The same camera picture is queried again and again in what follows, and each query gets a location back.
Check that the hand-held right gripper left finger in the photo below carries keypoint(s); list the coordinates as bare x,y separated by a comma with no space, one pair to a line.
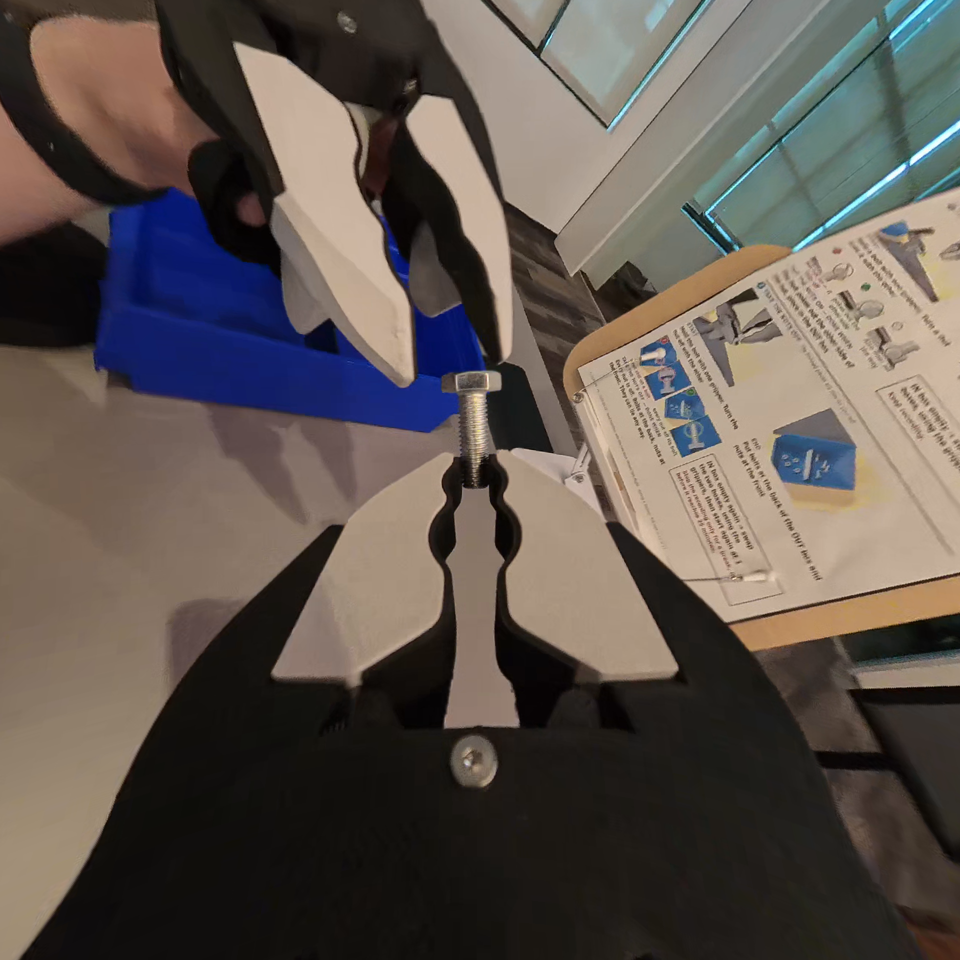
360,585

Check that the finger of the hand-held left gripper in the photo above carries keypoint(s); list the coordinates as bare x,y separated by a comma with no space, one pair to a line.
322,187
472,195

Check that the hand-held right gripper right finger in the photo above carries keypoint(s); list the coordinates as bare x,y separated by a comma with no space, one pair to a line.
577,592

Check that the blue plastic bin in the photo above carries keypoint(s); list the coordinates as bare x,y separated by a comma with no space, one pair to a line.
210,330

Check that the steel hex bolt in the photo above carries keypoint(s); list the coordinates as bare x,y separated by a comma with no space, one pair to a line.
472,427

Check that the person's left forearm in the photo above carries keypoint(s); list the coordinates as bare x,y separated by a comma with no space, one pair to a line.
30,187

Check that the person's left hand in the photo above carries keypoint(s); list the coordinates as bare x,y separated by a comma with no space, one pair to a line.
120,97

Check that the instruction sheet on stand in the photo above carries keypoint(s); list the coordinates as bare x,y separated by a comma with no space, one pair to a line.
645,307

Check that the paper instruction sheet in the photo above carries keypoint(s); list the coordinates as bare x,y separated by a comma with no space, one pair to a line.
825,450

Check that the large paned window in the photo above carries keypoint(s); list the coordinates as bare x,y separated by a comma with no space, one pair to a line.
825,112

